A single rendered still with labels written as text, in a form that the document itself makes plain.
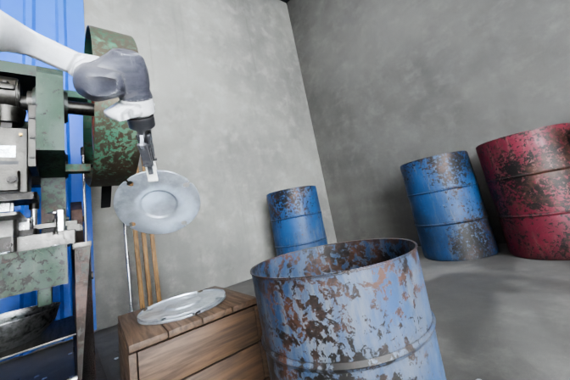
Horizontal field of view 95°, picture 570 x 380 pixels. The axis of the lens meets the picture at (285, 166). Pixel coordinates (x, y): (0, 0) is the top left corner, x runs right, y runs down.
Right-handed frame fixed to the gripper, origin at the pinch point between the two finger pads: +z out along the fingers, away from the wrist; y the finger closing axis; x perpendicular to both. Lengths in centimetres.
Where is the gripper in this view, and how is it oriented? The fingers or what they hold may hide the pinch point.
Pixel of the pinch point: (152, 171)
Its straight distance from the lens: 101.4
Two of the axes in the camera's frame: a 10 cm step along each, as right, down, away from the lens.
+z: -0.8, 8.6, 5.1
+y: -2.9, -5.1, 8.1
